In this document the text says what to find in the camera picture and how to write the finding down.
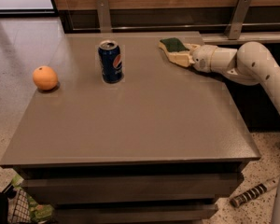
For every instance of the blue Pepsi can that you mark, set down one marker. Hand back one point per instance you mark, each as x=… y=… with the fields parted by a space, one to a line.
x=111 y=63

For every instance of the green snack bag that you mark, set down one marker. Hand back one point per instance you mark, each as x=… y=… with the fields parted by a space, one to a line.
x=39 y=213

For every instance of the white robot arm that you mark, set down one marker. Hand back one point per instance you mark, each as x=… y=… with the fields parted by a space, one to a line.
x=251 y=64

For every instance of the grey drawer cabinet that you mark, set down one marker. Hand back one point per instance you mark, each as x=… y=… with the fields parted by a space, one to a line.
x=159 y=147

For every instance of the black white striped handle tool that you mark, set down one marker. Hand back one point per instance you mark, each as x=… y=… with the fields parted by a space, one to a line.
x=253 y=193

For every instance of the orange fruit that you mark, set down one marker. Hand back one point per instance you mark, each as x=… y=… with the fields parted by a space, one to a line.
x=45 y=78

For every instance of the metal bracket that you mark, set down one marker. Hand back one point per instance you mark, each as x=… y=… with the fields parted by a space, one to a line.
x=239 y=16
x=104 y=17

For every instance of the right metal bracket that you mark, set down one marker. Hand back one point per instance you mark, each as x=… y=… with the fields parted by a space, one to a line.
x=239 y=16

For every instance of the metal rail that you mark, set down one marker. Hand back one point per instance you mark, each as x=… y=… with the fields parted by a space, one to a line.
x=202 y=28

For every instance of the black bag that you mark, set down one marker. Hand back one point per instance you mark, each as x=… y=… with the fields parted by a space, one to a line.
x=7 y=193

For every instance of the left metal bracket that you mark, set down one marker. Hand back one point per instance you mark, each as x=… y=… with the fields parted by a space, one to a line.
x=104 y=17

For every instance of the green and yellow sponge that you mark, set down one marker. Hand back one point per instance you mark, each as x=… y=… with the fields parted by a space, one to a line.
x=171 y=45

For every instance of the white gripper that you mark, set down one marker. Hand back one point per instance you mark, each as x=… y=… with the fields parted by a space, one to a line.
x=202 y=58

